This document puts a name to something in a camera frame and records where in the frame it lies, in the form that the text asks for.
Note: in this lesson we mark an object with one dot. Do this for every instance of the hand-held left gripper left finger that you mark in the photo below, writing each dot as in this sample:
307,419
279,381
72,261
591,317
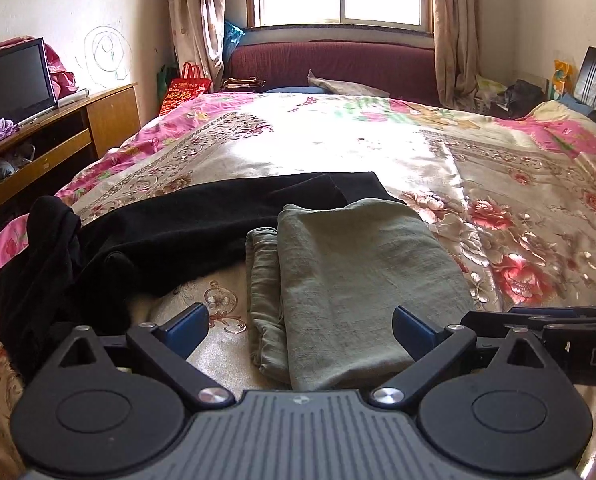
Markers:
187,327

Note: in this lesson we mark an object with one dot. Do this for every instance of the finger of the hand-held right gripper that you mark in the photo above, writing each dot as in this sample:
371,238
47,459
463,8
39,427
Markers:
498,321
568,311

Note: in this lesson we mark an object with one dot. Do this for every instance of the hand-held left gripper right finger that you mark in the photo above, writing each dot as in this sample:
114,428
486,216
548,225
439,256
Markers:
413,332

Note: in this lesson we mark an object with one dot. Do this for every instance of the green pants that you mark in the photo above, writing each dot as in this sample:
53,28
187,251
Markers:
358,280

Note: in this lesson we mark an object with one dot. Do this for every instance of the black pants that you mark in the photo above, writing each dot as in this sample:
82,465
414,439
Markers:
177,230

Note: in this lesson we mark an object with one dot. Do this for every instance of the floral satin bedspread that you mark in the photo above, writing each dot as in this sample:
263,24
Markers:
503,175

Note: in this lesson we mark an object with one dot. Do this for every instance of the black clothes pile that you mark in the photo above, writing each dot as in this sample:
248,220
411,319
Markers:
525,95

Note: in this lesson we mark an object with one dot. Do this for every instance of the wooden television cabinet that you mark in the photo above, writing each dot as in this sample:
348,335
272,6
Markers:
112,115

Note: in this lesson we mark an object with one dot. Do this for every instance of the pale plastic bag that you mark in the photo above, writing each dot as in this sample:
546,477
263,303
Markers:
490,92

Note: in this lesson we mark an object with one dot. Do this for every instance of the yellow snack bag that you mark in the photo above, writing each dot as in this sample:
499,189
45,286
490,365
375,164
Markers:
563,80

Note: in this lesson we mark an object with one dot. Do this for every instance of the red shopping bag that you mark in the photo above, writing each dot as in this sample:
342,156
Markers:
185,92

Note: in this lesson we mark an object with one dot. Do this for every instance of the green bag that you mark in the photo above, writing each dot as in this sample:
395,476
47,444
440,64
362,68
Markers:
163,82

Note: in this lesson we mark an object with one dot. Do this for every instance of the brown handbag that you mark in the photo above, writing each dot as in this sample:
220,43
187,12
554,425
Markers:
243,84

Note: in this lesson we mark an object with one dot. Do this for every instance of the grey pillow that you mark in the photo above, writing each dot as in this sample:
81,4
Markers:
348,85

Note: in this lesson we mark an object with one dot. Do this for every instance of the blue cushion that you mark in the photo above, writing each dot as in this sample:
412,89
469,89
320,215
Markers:
293,90

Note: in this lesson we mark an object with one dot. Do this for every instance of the purple cloth bundle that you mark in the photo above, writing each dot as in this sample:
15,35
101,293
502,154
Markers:
2,130

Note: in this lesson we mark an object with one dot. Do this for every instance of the maroon sofa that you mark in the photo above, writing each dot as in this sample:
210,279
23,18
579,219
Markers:
338,62

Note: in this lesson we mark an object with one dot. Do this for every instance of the black monitor with pink cover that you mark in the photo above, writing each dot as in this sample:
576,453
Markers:
62,72

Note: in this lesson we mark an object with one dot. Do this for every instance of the blue plastic bag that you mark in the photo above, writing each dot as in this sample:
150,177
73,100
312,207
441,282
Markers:
233,42

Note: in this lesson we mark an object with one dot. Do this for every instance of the beige curtain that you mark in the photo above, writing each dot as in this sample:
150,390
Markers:
453,35
197,20

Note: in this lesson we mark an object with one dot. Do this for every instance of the black flat-screen television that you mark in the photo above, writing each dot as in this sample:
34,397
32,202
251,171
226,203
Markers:
12,85

